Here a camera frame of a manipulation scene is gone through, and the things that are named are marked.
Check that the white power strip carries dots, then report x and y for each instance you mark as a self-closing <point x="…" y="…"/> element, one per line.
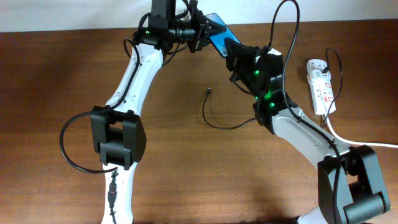
<point x="322" y="95"/>

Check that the blue Galaxy smartphone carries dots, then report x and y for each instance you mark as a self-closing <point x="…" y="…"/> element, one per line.
<point x="218" y="40"/>

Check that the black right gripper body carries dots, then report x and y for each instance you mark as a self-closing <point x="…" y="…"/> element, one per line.
<point x="245" y="71"/>

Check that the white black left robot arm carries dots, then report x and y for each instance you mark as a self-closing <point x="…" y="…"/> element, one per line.
<point x="118" y="133"/>

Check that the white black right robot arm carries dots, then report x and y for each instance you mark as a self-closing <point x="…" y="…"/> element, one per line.
<point x="351" y="188"/>

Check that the white charger plug adapter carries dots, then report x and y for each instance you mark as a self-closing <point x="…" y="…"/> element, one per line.
<point x="317" y="77"/>

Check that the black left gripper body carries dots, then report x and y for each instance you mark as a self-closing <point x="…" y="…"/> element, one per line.
<point x="193" y="30"/>

